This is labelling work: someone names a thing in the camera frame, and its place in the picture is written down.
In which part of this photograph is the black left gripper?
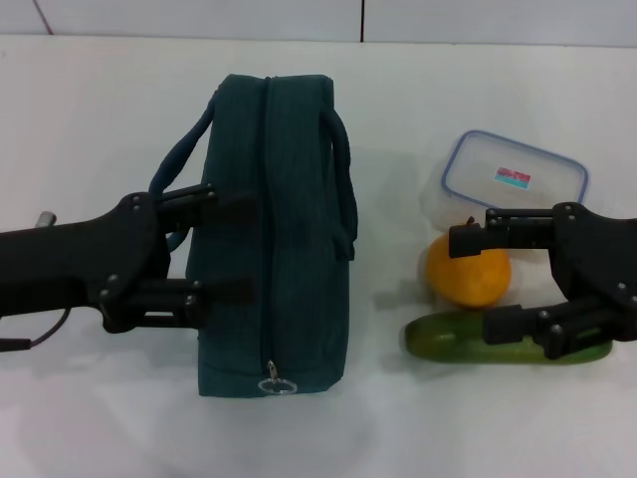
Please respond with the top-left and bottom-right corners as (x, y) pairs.
(0, 182), (261, 336)

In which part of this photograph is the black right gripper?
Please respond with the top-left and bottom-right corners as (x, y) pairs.
(447, 200), (637, 361)

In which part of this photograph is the orange-yellow pear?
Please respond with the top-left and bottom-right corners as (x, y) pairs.
(425, 216), (513, 313)

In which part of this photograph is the green cucumber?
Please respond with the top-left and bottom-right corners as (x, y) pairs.
(403, 311), (612, 365)

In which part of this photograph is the clear plastic blue-rimmed container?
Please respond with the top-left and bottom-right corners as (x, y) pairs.
(420, 128), (591, 235)

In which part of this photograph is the dark teal fabric lunch bag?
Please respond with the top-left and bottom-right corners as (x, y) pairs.
(148, 73), (360, 399)

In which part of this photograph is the left arm cable with plug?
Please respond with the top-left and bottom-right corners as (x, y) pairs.
(0, 210), (72, 353)

